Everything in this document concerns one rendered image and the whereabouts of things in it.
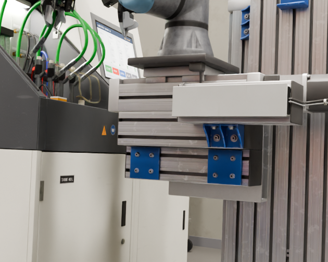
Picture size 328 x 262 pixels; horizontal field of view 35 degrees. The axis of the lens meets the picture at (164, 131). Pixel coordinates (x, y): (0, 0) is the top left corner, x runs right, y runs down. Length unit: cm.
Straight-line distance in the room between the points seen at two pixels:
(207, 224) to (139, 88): 331
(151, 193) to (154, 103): 105
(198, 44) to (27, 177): 64
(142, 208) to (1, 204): 79
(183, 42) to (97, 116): 64
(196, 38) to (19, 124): 61
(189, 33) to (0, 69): 63
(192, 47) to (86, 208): 76
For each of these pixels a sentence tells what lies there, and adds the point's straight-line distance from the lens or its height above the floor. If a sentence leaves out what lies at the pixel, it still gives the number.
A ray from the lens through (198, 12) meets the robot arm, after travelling 138.
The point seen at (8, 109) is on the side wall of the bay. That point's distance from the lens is 166.
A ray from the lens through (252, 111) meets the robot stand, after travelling 111.
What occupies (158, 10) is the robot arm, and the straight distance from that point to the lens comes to 133.
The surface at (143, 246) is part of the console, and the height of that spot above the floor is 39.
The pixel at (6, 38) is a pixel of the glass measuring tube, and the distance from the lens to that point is 232.
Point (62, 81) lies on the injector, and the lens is 216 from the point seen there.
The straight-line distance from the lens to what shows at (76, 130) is 177.
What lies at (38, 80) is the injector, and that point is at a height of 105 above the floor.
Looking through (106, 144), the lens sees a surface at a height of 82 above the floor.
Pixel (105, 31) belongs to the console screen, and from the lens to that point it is 263.
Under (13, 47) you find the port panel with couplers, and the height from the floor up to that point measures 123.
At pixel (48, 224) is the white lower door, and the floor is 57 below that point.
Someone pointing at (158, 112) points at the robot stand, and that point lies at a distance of 135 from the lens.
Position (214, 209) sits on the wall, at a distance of 458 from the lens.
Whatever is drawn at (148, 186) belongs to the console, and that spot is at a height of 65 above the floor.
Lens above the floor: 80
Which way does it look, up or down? 2 degrees up
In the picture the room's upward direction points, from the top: 2 degrees clockwise
